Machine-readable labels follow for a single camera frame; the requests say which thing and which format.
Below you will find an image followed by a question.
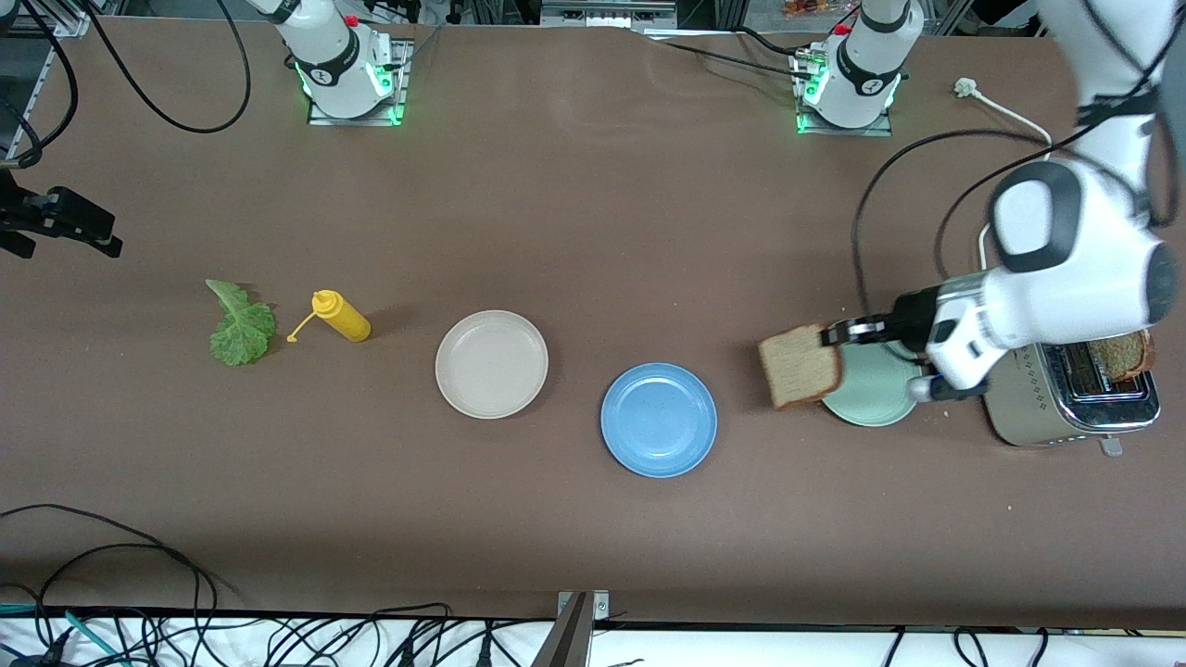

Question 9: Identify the blue round plate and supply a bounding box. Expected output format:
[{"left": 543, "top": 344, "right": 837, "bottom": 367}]
[{"left": 599, "top": 362, "right": 719, "bottom": 479}]

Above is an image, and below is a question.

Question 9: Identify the white toaster power cable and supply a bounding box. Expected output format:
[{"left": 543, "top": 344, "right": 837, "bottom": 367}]
[{"left": 954, "top": 78, "right": 1054, "bottom": 274}]

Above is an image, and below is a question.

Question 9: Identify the beige round plate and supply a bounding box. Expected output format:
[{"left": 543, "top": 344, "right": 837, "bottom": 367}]
[{"left": 435, "top": 309, "right": 549, "bottom": 421}]

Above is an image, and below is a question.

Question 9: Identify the yellow squeeze bottle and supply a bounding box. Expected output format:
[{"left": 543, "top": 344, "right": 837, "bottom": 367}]
[{"left": 286, "top": 289, "right": 372, "bottom": 344}]

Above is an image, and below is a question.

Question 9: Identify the green round plate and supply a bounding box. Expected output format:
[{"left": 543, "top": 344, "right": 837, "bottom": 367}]
[{"left": 820, "top": 343, "right": 927, "bottom": 428}]

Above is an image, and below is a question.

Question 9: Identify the grey power strip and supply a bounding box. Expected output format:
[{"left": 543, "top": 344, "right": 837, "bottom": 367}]
[{"left": 540, "top": 0, "right": 677, "bottom": 29}]

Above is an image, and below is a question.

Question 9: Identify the metal table edge bracket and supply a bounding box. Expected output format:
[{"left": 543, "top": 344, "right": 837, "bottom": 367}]
[{"left": 533, "top": 590, "right": 610, "bottom": 667}]

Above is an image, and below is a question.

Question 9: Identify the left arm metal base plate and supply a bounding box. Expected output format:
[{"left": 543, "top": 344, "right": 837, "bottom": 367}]
[{"left": 795, "top": 46, "right": 895, "bottom": 137}]

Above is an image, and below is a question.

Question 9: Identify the brown bread slice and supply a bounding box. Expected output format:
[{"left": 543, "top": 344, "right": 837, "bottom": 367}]
[
  {"left": 1086, "top": 329, "right": 1157, "bottom": 384},
  {"left": 758, "top": 322, "right": 844, "bottom": 410}
]

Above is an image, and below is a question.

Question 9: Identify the white lower shelf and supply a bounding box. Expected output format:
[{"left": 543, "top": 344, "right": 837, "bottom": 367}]
[{"left": 0, "top": 613, "right": 1186, "bottom": 667}]

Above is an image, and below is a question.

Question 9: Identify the green lettuce leaf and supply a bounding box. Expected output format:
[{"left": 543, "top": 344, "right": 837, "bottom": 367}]
[{"left": 205, "top": 279, "right": 278, "bottom": 366}]

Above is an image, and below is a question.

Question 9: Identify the black looped cable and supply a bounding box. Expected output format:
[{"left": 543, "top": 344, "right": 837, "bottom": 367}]
[{"left": 0, "top": 504, "right": 220, "bottom": 640}]

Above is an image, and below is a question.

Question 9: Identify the black base supply cable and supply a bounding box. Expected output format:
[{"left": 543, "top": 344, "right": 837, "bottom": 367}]
[{"left": 639, "top": 26, "right": 816, "bottom": 82}]

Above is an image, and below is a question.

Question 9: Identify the teal cable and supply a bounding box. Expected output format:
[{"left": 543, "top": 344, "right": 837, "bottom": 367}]
[{"left": 0, "top": 602, "right": 126, "bottom": 666}]

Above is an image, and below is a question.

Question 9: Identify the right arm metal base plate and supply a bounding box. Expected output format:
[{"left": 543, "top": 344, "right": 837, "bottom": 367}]
[{"left": 307, "top": 39, "right": 409, "bottom": 127}]

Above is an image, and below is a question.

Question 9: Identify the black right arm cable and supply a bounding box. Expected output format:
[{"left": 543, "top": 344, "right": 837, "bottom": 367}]
[{"left": 0, "top": 0, "right": 254, "bottom": 173}]

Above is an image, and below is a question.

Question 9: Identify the beige chrome toaster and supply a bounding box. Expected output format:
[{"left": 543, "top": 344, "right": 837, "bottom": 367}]
[{"left": 982, "top": 329, "right": 1162, "bottom": 457}]

